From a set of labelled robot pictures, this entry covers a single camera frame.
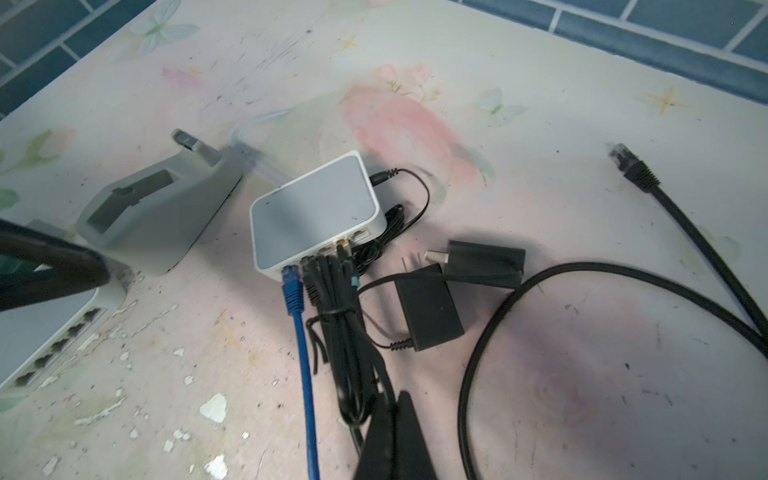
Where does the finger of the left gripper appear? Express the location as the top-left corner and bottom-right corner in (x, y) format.
(1, 220), (111, 311)

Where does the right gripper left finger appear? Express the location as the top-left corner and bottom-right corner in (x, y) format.
(353, 394), (395, 480)

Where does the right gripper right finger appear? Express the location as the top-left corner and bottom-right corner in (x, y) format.
(395, 391), (437, 480)

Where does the black power adapter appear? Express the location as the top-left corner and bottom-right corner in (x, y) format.
(353, 167), (466, 352)
(305, 239), (527, 427)

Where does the blue ethernet cable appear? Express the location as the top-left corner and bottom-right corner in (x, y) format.
(280, 263), (322, 480)

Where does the black thick cable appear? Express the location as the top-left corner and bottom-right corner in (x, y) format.
(335, 236), (768, 480)

